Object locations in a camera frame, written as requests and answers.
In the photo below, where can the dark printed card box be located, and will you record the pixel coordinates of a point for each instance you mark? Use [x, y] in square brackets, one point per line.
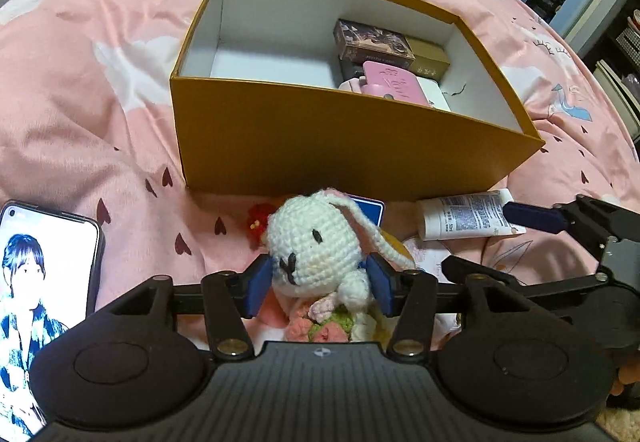
[370, 39]

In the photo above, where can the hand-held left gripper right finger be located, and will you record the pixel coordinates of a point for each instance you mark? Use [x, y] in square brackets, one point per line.
[382, 289]

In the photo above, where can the white flat item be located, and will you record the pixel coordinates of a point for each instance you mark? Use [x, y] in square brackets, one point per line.
[435, 94]

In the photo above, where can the red crochet flower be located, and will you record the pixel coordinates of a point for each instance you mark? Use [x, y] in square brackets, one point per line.
[257, 217]

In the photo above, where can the white crochet bunny doll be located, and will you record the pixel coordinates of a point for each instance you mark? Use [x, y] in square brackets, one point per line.
[310, 237]

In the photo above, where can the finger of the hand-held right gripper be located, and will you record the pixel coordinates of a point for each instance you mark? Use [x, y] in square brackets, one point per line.
[535, 218]
[452, 267]

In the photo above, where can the pink embossed case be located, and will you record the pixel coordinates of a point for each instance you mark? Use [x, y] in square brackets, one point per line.
[395, 81]

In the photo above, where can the orange cardboard box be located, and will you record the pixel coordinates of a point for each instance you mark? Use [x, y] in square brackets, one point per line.
[325, 141]

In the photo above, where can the blue card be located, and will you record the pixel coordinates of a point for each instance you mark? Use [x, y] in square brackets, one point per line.
[372, 212]

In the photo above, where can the cluttered storage shelf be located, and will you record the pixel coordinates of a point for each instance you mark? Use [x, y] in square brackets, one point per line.
[625, 41]

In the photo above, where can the gold small box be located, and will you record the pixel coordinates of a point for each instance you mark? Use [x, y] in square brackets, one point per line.
[427, 56]

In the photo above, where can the white printed tube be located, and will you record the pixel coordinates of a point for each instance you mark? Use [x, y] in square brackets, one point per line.
[460, 219]

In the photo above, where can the smartphone with lit screen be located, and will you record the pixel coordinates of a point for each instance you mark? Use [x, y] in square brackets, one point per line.
[50, 242]

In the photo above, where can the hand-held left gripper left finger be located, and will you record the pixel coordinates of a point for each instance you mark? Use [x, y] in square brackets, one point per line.
[257, 289]

